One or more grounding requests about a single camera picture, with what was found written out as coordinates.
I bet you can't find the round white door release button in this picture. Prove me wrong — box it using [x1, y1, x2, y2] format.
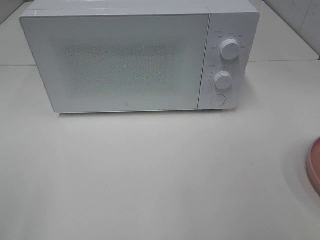
[210, 94, 226, 108]

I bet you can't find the white microwave door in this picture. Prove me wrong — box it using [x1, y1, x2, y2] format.
[20, 14, 209, 114]

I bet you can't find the pink round plate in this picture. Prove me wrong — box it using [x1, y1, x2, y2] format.
[306, 137, 320, 195]

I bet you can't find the white microwave oven body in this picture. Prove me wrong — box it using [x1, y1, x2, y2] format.
[19, 0, 260, 111]

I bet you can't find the upper white microwave knob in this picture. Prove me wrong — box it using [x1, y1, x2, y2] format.
[219, 38, 240, 61]

